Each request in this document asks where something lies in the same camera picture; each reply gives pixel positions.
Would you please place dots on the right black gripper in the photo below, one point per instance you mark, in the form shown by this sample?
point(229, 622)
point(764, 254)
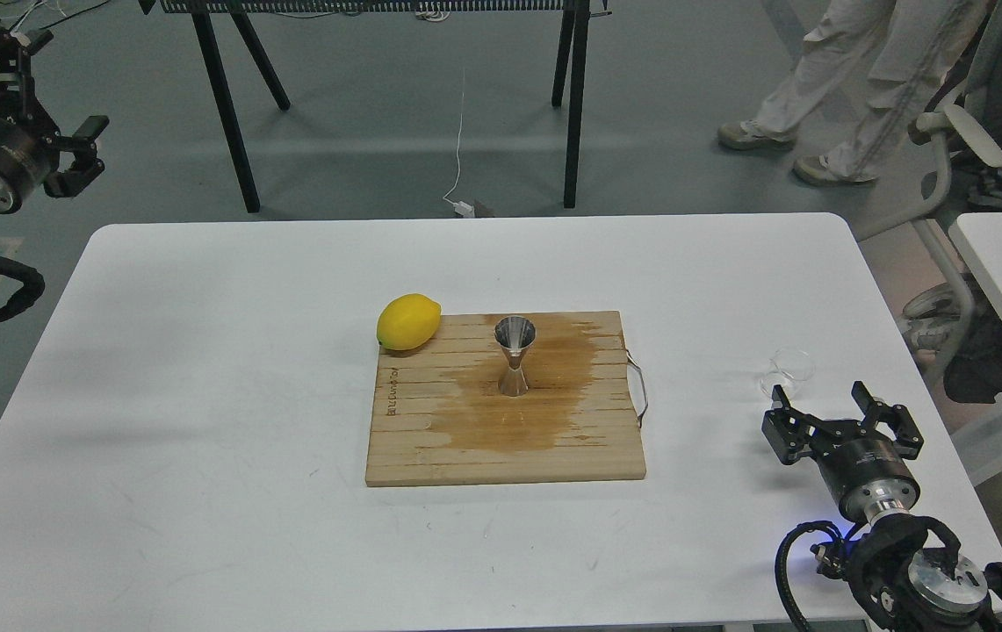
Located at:
point(866, 477)

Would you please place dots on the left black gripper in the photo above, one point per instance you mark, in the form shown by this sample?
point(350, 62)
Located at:
point(26, 162)

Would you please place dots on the clear glass measuring cup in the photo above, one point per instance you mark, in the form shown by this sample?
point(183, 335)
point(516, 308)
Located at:
point(789, 367)

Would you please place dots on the steel double jigger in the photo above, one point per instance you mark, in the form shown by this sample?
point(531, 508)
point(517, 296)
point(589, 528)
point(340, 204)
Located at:
point(515, 334)

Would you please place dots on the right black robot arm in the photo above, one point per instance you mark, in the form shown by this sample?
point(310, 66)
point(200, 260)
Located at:
point(907, 572)

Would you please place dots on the office chair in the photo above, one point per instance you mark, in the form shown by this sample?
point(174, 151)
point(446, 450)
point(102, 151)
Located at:
point(966, 135)

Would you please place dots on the black metal rack table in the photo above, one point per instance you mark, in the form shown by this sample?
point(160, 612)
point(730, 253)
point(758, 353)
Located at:
point(568, 81)

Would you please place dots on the wooden cutting board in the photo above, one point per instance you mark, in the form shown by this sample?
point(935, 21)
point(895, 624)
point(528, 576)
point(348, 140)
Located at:
point(439, 418)

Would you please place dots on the yellow lemon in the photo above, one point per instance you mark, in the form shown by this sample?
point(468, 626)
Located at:
point(407, 322)

